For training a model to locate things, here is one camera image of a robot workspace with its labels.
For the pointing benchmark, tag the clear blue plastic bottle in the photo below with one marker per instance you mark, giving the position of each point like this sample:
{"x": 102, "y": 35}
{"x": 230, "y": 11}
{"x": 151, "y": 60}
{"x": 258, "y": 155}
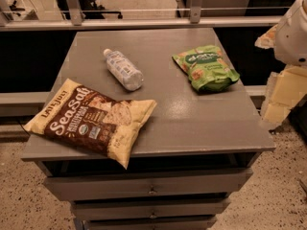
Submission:
{"x": 123, "y": 70}

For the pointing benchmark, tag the metal railing frame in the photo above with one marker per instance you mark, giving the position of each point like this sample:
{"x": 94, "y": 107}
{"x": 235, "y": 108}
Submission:
{"x": 45, "y": 15}

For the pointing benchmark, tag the drawer knob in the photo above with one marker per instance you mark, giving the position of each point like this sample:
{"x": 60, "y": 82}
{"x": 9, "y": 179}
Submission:
{"x": 152, "y": 191}
{"x": 153, "y": 215}

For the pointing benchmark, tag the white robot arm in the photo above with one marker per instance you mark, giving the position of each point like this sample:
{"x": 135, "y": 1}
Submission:
{"x": 289, "y": 42}

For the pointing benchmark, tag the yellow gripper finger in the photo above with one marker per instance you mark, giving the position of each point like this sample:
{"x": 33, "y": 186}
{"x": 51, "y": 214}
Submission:
{"x": 267, "y": 40}
{"x": 284, "y": 91}

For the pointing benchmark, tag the green snack pouch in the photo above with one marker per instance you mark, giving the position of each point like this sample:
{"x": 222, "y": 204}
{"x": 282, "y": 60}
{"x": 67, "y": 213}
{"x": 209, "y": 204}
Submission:
{"x": 206, "y": 68}

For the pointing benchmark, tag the yellow brown chips bag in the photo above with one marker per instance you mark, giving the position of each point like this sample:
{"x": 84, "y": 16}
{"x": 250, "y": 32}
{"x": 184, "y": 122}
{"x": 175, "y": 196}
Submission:
{"x": 86, "y": 118}

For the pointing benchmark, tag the top drawer knob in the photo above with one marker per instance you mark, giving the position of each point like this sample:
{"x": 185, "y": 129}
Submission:
{"x": 152, "y": 191}

